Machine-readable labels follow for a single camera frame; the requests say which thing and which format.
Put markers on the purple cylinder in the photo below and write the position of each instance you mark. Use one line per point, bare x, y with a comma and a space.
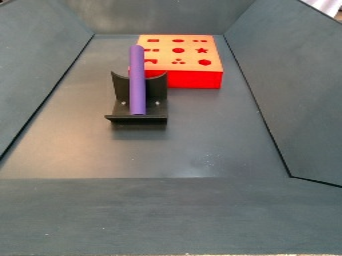
136, 80

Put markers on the black angled holder stand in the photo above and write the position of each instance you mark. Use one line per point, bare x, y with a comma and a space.
156, 107

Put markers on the red shape sorter block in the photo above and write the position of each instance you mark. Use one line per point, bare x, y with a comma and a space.
187, 57

